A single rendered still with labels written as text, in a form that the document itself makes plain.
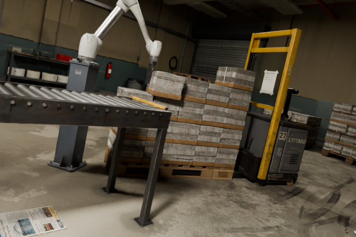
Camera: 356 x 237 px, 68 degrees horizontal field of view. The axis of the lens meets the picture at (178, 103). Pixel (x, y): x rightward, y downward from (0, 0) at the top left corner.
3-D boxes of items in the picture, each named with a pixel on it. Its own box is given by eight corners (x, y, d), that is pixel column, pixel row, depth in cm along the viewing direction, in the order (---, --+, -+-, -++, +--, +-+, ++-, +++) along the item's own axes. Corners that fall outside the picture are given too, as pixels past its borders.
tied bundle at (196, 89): (167, 94, 304) (171, 75, 302) (189, 99, 316) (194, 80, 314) (180, 99, 269) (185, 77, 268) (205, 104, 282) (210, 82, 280)
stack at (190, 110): (103, 161, 285) (117, 85, 278) (195, 166, 336) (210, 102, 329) (109, 175, 251) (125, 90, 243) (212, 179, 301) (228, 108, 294)
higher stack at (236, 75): (195, 166, 335) (217, 65, 324) (215, 167, 348) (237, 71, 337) (211, 179, 301) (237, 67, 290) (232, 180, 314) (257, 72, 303)
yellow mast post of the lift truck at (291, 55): (255, 175, 315) (290, 28, 300) (260, 176, 319) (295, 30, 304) (260, 179, 307) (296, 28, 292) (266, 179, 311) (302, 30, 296)
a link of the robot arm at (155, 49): (160, 57, 266) (157, 57, 278) (165, 42, 265) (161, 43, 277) (150, 53, 262) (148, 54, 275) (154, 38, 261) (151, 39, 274)
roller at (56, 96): (46, 94, 173) (47, 87, 172) (73, 110, 138) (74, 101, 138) (37, 93, 169) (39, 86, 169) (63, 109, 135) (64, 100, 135)
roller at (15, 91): (11, 91, 159) (12, 82, 159) (32, 107, 125) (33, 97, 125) (1, 90, 156) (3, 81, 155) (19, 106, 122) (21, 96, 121)
